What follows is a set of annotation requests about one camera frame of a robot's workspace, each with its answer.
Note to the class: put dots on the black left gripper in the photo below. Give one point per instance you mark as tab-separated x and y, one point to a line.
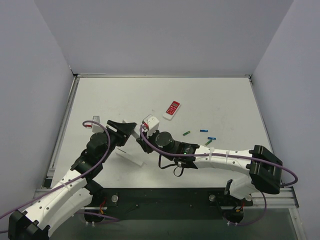
115	133

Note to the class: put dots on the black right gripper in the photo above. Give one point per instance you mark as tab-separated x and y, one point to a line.
145	144

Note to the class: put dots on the grey white remote control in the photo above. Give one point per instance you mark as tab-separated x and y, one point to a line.
136	131

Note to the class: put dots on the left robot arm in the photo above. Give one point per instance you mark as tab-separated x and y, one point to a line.
45	213

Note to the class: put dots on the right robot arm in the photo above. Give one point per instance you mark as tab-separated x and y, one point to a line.
260	169

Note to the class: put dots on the red white remote control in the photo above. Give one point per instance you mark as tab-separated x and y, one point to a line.
172	110

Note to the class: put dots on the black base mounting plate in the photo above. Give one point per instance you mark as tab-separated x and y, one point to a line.
120	204

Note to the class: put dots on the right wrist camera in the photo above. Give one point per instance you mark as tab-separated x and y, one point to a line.
151	123

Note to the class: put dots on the aluminium table frame rail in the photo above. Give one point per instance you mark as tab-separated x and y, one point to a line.
225	106

